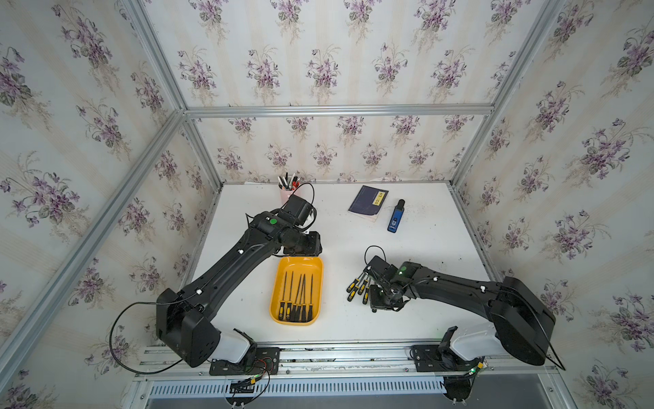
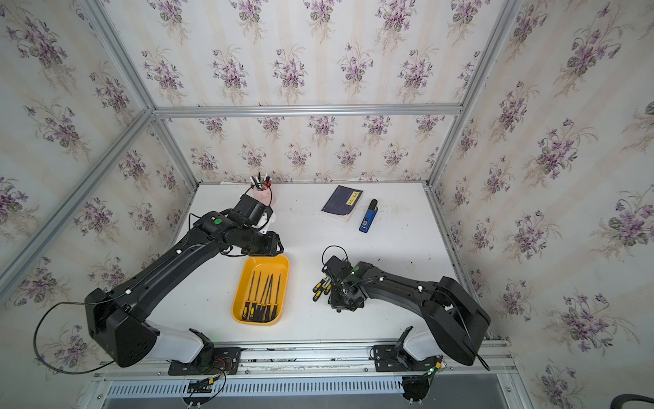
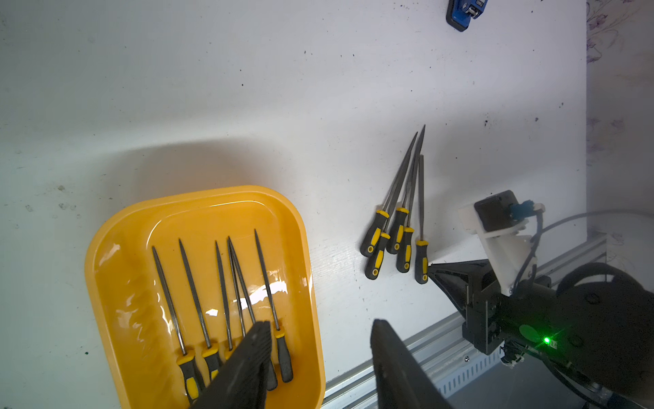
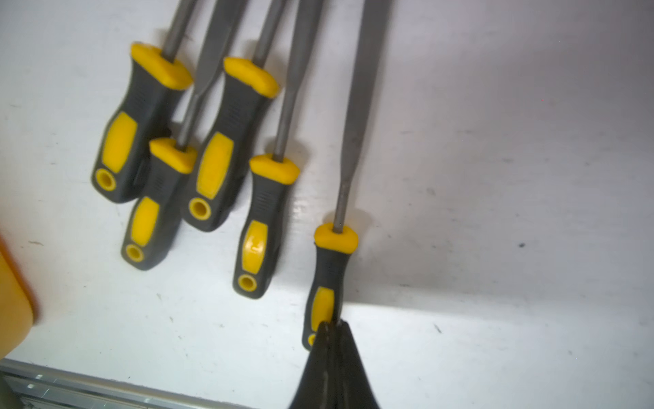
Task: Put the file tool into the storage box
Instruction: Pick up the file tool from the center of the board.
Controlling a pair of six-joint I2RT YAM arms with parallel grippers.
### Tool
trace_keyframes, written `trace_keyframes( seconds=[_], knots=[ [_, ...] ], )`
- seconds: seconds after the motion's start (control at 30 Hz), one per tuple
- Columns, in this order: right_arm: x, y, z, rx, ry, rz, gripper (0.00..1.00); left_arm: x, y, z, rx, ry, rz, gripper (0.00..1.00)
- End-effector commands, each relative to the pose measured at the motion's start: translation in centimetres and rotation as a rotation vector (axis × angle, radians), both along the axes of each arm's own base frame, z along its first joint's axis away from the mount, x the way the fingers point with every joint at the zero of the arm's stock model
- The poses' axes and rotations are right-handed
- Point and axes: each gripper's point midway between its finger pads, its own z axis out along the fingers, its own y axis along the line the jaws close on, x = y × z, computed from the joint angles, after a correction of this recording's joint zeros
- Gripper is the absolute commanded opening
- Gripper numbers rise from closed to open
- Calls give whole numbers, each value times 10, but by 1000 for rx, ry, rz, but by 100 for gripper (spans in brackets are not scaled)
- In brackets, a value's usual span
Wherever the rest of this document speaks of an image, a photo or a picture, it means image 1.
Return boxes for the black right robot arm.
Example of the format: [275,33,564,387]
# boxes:
[363,257,556,366]

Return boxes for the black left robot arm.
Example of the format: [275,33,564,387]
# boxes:
[155,204,322,367]

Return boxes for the yellow plastic storage tray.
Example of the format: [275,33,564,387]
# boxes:
[270,257,324,327]

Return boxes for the pink pen cup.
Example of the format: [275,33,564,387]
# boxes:
[278,174,300,205]

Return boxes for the dark blue notebook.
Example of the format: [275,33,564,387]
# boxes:
[347,185,388,221]

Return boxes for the blue black handheld device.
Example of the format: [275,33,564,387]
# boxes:
[388,199,405,233]

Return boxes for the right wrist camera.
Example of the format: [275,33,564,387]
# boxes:
[364,256,398,283]

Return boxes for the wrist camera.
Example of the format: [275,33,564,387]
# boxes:
[279,194,317,231]
[364,256,398,283]

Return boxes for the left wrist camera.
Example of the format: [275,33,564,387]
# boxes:
[279,194,317,231]

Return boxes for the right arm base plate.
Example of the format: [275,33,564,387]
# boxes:
[409,327,484,375]

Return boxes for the aluminium front rail frame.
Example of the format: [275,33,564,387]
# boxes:
[122,341,576,408]

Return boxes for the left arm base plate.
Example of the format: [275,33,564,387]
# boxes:
[209,328,281,376]

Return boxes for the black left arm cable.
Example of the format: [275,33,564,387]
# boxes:
[108,300,185,375]

